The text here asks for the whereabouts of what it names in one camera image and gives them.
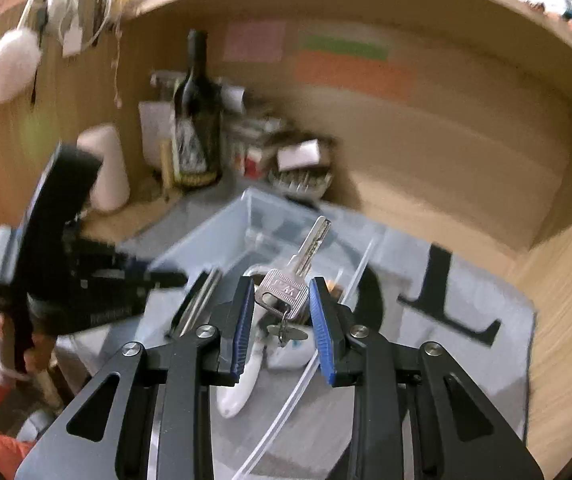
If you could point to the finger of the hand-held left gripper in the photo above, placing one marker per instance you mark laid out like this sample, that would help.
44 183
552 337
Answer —
116 259
158 281

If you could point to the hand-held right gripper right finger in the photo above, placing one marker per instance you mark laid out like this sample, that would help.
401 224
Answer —
322 332

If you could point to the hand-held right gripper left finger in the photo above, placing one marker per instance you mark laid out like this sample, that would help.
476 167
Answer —
243 332

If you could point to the gold-capped metal vial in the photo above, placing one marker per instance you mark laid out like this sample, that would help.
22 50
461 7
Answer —
338 288

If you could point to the silver key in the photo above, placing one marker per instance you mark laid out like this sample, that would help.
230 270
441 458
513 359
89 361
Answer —
281 290

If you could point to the clear plastic storage box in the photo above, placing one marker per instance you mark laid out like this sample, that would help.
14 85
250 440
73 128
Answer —
206 240

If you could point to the person's left hand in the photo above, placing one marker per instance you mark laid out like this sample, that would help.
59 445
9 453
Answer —
41 355

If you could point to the small key charm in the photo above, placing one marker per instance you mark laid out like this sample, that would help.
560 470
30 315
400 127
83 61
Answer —
286 332

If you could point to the white handheld facial device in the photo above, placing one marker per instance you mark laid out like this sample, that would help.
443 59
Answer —
241 395

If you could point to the cream plastic bottle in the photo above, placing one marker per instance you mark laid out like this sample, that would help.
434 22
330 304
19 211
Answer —
108 170

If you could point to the gold tube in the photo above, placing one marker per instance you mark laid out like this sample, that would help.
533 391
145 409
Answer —
167 165

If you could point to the handwritten white paper note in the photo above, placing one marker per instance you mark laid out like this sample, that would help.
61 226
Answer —
155 130

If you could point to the grey mat with black logo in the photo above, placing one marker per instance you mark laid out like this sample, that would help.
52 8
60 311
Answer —
465 350

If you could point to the bowl of glass marbles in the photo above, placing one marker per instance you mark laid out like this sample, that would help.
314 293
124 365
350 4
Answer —
301 182

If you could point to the dark wine bottle elephant label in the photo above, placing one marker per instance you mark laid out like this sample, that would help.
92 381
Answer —
197 125

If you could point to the white round hanging puff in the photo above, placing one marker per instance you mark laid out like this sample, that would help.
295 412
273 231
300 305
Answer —
11 67

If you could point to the white card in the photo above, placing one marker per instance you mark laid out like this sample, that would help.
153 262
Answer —
298 155

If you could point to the rolled newspaper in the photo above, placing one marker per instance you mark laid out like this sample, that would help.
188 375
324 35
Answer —
166 79

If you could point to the white paper sheet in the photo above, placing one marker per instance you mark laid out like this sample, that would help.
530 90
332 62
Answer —
233 97

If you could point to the orange sticky note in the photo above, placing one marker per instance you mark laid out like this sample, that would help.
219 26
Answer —
355 77

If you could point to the pink sticky note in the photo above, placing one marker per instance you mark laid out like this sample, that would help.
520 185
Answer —
255 41

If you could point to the green sticky note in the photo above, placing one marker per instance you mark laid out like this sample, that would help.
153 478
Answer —
345 47

